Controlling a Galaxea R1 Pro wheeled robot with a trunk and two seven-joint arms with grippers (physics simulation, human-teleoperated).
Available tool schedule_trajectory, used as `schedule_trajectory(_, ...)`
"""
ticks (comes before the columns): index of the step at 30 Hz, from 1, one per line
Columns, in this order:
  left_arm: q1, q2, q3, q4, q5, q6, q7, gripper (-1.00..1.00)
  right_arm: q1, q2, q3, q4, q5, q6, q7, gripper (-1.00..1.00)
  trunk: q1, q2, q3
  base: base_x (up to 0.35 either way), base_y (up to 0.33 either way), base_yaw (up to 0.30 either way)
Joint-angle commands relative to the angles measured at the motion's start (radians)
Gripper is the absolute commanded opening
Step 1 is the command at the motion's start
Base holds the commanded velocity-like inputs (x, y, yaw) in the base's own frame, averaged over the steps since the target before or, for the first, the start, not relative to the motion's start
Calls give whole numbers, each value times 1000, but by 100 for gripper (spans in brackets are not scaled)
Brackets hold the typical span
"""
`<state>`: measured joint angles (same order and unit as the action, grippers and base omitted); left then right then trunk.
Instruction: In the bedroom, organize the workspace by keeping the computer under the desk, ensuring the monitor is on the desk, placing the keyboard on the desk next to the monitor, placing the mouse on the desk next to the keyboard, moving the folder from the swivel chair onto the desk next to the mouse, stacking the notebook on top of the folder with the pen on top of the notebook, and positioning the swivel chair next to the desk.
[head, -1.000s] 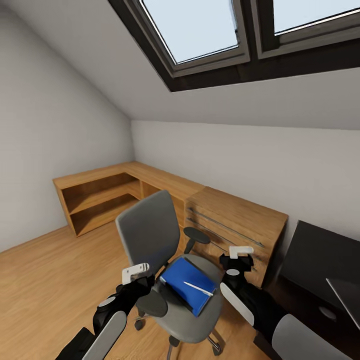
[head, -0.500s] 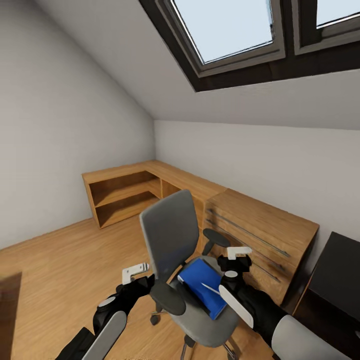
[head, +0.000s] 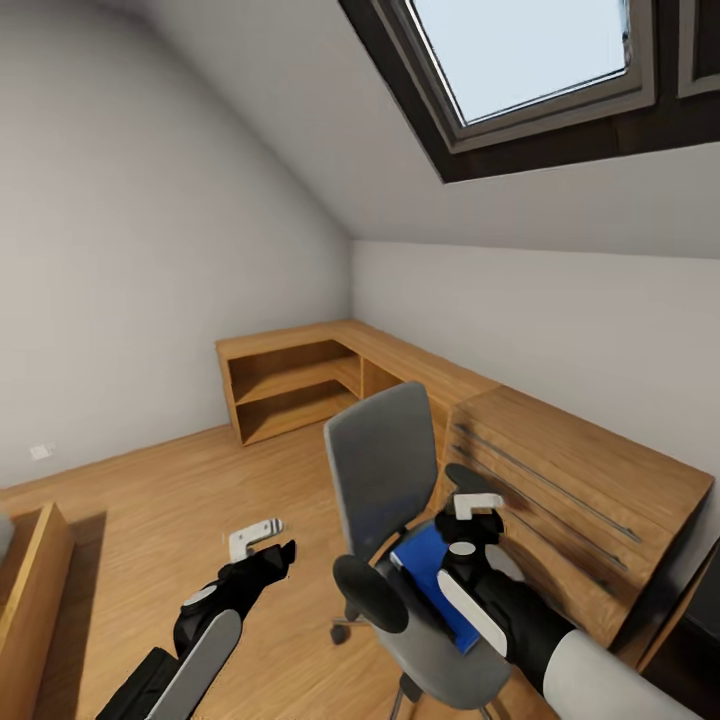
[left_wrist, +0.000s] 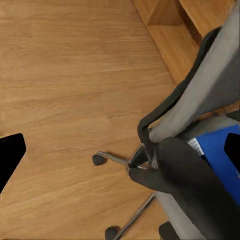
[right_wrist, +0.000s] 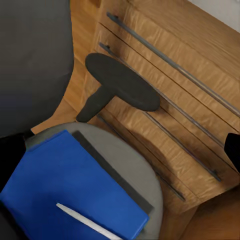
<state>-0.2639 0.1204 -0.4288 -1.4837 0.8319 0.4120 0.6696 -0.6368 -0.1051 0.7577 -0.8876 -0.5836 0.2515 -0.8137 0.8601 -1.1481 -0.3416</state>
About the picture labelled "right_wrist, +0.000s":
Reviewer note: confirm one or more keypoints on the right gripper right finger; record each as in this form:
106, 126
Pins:
232, 149

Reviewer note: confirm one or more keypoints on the folder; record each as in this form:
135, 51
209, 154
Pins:
60, 170

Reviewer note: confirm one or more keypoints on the swivel chair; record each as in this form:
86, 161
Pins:
36, 65

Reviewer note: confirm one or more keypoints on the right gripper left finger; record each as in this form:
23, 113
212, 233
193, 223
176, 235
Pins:
12, 149

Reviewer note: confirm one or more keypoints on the bookcase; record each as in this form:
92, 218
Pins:
85, 16

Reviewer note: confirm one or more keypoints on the pen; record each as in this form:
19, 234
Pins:
89, 223

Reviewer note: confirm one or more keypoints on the cabinet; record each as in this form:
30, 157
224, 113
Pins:
192, 60
217, 218

